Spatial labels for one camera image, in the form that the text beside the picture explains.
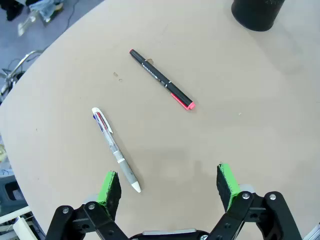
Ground green-padded black left gripper right finger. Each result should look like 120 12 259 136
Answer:
208 162 303 240

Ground green-padded black left gripper left finger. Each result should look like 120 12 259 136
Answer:
44 170 131 240

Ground white multicolour ballpoint pen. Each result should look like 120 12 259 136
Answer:
91 107 142 194

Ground black highlighter pen pink caps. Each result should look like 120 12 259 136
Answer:
129 48 196 111

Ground black round pen holder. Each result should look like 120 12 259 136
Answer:
231 0 286 32

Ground white box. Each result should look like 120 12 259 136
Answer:
12 214 40 240

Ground grey plastic crate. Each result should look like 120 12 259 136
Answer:
0 174 29 218

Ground aluminium frame rail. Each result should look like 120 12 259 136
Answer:
303 222 320 240

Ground chrome metal frame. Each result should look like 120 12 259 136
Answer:
0 49 44 101

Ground thin black floor cable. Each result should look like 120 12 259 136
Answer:
44 0 77 51

